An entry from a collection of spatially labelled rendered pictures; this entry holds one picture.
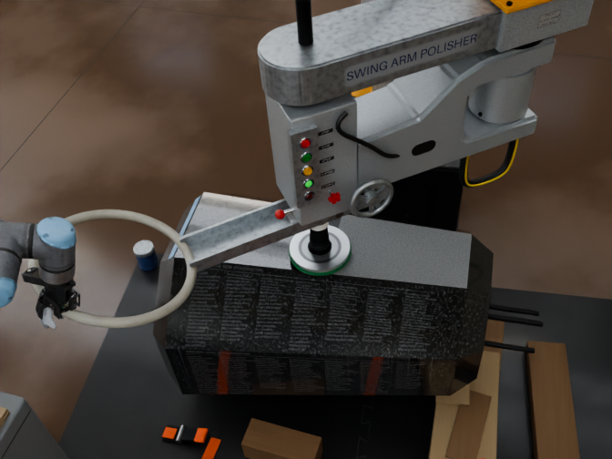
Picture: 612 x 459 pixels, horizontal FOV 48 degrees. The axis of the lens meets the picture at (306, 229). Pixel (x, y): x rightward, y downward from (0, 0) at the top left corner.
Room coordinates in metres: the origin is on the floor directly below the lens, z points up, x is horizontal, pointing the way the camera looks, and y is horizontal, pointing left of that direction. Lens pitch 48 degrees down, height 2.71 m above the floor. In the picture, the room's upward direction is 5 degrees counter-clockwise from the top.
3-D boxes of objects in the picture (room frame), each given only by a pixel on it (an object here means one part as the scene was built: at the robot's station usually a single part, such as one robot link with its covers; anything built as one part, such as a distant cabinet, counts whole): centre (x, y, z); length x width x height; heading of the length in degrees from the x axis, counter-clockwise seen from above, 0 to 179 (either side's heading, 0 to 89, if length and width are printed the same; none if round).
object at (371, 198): (1.51, -0.20, 1.20); 0.15 x 0.10 x 0.15; 109
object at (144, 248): (2.31, 0.82, 0.08); 0.10 x 0.10 x 0.13
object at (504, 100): (1.80, -0.67, 1.35); 0.19 x 0.19 x 0.20
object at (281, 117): (1.61, -0.12, 1.33); 0.36 x 0.22 x 0.45; 109
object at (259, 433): (1.23, 0.17, 0.07); 0.30 x 0.12 x 0.12; 68
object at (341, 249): (1.58, -0.04, 0.87); 0.21 x 0.21 x 0.01
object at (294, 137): (1.45, -0.01, 1.38); 0.08 x 0.03 x 0.28; 109
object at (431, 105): (1.69, -0.42, 1.31); 0.74 x 0.23 x 0.49; 109
